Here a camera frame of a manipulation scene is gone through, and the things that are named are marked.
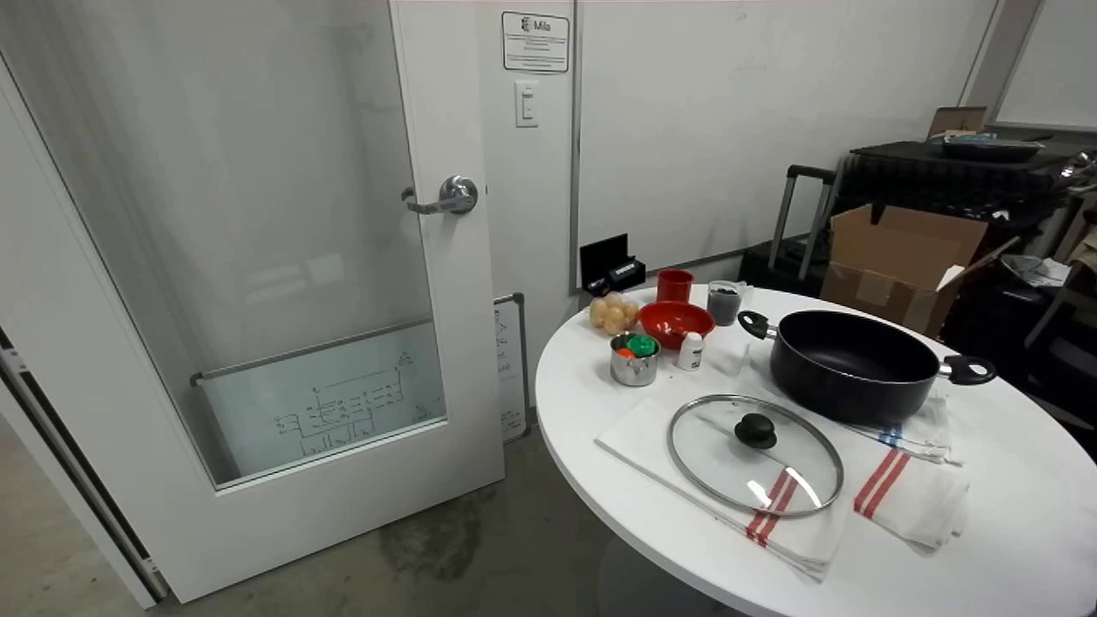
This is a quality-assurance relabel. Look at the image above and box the glass lid with black knob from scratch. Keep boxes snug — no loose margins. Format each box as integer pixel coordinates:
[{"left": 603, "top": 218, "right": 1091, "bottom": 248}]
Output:
[{"left": 666, "top": 391, "right": 848, "bottom": 520}]

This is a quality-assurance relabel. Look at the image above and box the white door with frosted glass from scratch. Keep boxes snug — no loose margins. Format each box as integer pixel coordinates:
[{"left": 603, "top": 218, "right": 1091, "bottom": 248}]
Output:
[{"left": 0, "top": 0, "right": 506, "bottom": 608}]

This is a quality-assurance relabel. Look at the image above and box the black cooking pot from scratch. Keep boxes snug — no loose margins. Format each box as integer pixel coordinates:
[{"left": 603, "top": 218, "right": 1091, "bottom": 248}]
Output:
[{"left": 737, "top": 305, "right": 1000, "bottom": 427}]

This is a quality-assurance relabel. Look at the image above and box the yellowish bread-like item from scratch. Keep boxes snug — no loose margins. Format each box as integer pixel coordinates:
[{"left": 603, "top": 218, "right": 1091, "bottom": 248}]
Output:
[{"left": 586, "top": 291, "right": 646, "bottom": 339}]

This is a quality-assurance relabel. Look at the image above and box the open black case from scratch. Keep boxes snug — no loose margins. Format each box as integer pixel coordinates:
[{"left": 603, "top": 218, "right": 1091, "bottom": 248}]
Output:
[{"left": 576, "top": 231, "right": 650, "bottom": 299}]

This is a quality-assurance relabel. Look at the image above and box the red bowl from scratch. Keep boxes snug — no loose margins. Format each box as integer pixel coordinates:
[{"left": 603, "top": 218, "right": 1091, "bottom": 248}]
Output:
[{"left": 633, "top": 299, "right": 720, "bottom": 354}]

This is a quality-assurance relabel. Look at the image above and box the red cup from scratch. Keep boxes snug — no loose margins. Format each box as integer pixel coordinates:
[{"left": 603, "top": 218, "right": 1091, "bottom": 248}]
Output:
[{"left": 655, "top": 266, "right": 696, "bottom": 307}]

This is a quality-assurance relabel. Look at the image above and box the small white shaker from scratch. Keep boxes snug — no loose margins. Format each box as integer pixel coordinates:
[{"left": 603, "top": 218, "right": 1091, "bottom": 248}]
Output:
[{"left": 674, "top": 330, "right": 710, "bottom": 372}]

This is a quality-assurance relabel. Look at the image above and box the glass measuring cup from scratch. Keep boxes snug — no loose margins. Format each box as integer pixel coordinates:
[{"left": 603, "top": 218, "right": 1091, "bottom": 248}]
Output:
[{"left": 703, "top": 284, "right": 745, "bottom": 330}]

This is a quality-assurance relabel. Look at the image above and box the flat red-striped white towel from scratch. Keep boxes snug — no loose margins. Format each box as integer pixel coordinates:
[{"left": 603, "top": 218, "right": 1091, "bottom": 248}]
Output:
[{"left": 590, "top": 372, "right": 853, "bottom": 585}]

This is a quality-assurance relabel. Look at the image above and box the brown cardboard box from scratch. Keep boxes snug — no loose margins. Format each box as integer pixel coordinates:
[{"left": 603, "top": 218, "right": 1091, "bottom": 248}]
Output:
[{"left": 819, "top": 202, "right": 1025, "bottom": 339}]

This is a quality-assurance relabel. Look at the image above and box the folded red-striped white towel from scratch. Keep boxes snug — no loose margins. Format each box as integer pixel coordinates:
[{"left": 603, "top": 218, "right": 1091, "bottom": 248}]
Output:
[{"left": 849, "top": 441, "right": 974, "bottom": 555}]

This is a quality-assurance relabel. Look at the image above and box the small cardboard box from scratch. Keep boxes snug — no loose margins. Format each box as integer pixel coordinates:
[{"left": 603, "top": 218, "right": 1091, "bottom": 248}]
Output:
[{"left": 925, "top": 101, "right": 993, "bottom": 143}]

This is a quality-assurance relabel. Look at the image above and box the white panel leaning on wall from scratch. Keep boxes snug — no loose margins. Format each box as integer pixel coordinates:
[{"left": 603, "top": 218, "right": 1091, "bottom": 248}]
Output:
[{"left": 490, "top": 291, "right": 532, "bottom": 444}]

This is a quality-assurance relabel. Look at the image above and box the metal lever door handle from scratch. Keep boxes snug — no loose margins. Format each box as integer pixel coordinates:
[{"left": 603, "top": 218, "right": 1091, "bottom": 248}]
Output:
[{"left": 397, "top": 170, "right": 484, "bottom": 218}]

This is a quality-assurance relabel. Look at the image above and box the white light switch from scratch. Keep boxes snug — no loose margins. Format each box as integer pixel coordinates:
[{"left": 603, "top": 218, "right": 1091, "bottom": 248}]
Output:
[{"left": 511, "top": 74, "right": 543, "bottom": 129}]

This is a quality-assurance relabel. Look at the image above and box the black suitcase with pull handle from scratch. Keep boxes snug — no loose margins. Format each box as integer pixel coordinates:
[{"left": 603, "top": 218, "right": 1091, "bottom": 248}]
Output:
[{"left": 737, "top": 162, "right": 839, "bottom": 299}]

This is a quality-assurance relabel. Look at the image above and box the white wall sign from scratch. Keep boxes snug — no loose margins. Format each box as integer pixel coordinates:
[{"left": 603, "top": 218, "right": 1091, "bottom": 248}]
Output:
[{"left": 497, "top": 8, "right": 573, "bottom": 77}]

